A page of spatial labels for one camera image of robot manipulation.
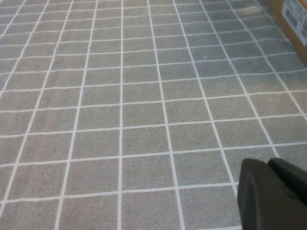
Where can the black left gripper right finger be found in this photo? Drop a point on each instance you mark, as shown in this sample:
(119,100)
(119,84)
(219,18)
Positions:
(292,177)

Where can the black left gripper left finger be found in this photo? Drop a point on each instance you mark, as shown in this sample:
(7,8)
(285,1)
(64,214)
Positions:
(261,203)

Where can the brown cardboard shoe box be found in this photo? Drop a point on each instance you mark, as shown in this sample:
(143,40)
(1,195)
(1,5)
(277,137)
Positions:
(277,9)

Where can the grey white-grid tablecloth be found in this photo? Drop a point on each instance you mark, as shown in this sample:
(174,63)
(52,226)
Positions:
(120,107)

